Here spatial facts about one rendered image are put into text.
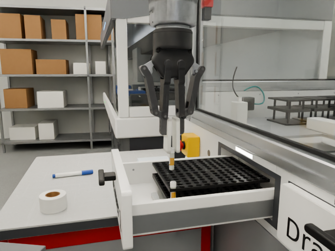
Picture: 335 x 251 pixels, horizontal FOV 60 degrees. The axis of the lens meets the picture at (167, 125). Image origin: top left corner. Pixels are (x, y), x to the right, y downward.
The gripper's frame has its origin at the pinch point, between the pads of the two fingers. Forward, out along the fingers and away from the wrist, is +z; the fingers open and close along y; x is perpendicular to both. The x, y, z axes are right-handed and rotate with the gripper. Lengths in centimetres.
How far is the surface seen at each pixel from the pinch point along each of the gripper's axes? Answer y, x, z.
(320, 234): -12.9, 26.1, 9.0
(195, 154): -19.5, -34.1, 15.2
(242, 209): -12.1, 7.9, 14.2
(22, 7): 84, -385, -93
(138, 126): -10, -85, 15
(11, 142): 112, -389, 87
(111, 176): 11.7, -4.8, 9.4
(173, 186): 0.6, 3.1, 9.8
